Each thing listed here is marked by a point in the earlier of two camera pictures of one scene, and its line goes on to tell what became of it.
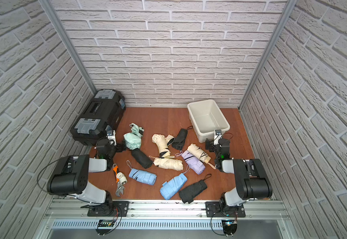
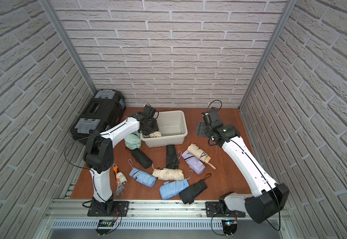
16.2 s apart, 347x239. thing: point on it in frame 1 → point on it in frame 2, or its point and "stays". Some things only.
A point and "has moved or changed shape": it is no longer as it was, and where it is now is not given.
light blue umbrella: [144, 177] stays
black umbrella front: [187, 194] stays
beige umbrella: [175, 165] → [168, 174]
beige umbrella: [162, 143] has moved or changed shape
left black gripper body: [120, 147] → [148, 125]
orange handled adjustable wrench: [120, 188] stays
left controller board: [104, 226] stays
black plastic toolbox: [103, 113] stays
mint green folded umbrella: [133, 139] stays
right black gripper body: [211, 144] → [208, 130]
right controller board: [229, 226] stays
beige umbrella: [199, 153] stays
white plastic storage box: [207, 118] → [172, 126]
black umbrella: [179, 140] → [172, 160]
